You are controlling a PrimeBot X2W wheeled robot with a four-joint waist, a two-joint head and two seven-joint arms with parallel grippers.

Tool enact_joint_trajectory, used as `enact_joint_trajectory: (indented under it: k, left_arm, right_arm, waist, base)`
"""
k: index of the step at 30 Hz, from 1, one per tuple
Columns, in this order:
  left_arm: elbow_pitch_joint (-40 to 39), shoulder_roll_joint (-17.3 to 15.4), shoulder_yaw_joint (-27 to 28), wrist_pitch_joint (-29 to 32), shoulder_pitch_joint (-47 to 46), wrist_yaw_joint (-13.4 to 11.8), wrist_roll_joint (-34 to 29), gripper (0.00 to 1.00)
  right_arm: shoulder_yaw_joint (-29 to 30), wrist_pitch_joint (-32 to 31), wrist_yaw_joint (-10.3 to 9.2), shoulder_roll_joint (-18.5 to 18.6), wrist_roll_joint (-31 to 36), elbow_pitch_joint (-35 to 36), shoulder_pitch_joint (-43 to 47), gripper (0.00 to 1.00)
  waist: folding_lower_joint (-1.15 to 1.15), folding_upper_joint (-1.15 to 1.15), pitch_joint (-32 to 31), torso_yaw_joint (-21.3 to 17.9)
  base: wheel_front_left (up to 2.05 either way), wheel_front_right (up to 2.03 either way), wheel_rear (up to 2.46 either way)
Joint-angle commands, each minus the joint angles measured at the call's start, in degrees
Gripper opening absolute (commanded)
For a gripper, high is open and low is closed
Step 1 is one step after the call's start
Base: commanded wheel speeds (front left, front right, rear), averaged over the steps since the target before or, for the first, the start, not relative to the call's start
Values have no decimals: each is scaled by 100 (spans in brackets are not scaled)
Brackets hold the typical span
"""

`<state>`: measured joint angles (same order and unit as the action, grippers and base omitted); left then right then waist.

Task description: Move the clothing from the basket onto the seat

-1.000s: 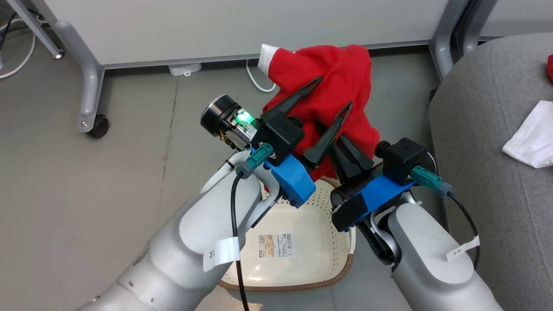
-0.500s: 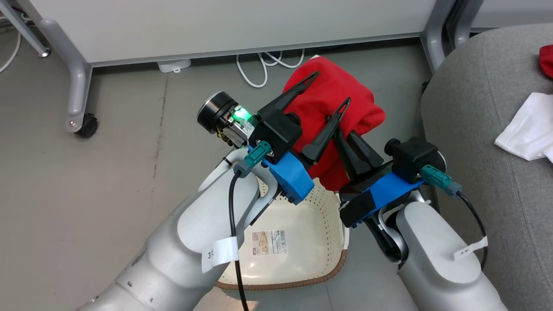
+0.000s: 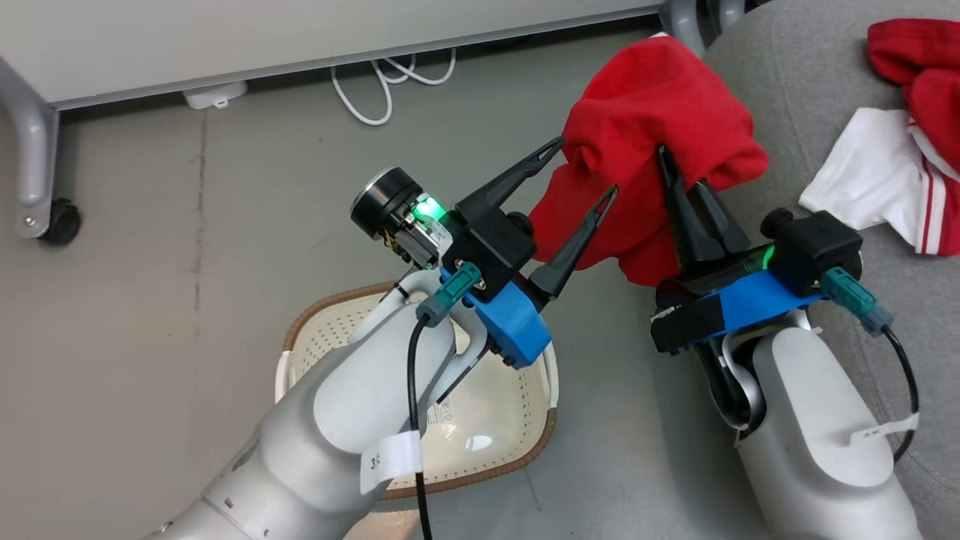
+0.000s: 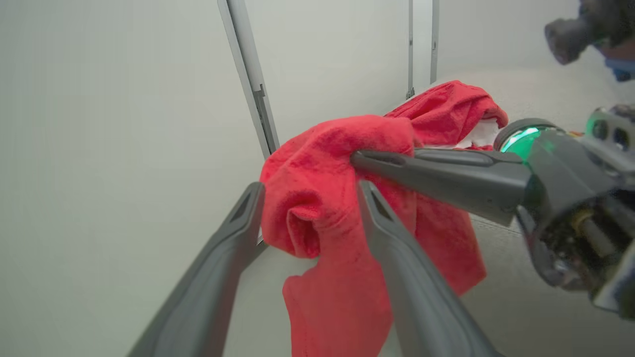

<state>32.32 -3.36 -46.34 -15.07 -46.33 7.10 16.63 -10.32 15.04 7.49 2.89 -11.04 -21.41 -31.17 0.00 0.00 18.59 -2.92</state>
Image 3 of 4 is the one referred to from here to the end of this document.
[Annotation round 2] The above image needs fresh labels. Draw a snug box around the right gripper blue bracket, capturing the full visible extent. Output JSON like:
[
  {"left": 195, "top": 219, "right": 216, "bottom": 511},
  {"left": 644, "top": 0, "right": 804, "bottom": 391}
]
[{"left": 648, "top": 145, "right": 827, "bottom": 356}]

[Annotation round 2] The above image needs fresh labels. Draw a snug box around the looped white power cable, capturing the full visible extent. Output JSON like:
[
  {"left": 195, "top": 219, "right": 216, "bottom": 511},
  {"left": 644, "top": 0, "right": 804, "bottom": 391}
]
[{"left": 330, "top": 46, "right": 458, "bottom": 128}]

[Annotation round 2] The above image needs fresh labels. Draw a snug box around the plain red garment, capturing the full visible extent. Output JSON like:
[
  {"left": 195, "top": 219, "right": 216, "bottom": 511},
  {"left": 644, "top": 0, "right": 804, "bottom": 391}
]
[{"left": 528, "top": 34, "right": 770, "bottom": 288}]

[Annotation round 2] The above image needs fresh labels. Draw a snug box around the white laundry basket brown rim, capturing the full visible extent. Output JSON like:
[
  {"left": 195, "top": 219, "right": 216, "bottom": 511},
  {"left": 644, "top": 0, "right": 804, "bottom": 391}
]
[{"left": 274, "top": 280, "right": 560, "bottom": 501}]

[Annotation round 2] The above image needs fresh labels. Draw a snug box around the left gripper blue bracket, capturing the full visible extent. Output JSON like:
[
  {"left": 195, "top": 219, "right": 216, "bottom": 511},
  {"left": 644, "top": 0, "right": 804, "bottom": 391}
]
[{"left": 390, "top": 136, "right": 619, "bottom": 368}]

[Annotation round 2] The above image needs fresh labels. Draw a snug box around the black caster wheel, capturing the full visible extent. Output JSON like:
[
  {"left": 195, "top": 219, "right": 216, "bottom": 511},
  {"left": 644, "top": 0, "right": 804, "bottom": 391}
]
[{"left": 37, "top": 198, "right": 83, "bottom": 247}]

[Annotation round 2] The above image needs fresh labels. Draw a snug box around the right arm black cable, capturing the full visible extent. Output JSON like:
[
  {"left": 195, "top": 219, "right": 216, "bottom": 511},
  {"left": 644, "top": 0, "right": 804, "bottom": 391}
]
[{"left": 820, "top": 268, "right": 921, "bottom": 464}]

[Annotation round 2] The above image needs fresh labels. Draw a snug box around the grey partition leg upright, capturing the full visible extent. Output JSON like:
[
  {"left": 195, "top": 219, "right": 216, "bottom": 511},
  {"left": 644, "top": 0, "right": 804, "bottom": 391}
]
[
  {"left": 660, "top": 0, "right": 710, "bottom": 58},
  {"left": 709, "top": 0, "right": 748, "bottom": 32}
]

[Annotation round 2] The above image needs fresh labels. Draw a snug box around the grey partition leg with caster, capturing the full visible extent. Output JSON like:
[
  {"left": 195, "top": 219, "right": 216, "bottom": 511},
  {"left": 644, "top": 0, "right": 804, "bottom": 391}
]
[{"left": 0, "top": 55, "right": 62, "bottom": 241}]

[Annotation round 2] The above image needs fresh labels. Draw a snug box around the grey fabric sofa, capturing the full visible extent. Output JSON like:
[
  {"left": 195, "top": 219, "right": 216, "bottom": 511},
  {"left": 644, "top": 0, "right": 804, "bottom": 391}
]
[{"left": 652, "top": 0, "right": 960, "bottom": 540}]

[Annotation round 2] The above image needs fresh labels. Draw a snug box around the white cable label tag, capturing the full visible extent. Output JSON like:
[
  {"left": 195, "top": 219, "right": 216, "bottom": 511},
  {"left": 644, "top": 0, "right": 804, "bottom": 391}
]
[
  {"left": 360, "top": 430, "right": 423, "bottom": 495},
  {"left": 850, "top": 412, "right": 920, "bottom": 446}
]

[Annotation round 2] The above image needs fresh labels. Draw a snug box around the white power adapter box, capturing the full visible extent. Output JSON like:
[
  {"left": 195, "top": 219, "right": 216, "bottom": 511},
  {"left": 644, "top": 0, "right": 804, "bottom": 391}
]
[{"left": 182, "top": 80, "right": 249, "bottom": 112}]

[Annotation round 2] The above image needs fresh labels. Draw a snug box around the large white partition panel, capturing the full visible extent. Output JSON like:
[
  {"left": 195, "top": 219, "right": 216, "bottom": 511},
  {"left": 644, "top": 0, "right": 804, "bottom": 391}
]
[{"left": 0, "top": 0, "right": 665, "bottom": 110}]

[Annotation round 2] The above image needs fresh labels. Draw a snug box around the red garment with white stripes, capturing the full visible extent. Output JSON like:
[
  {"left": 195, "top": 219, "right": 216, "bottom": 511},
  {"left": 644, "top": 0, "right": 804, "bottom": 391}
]
[{"left": 798, "top": 18, "right": 960, "bottom": 258}]

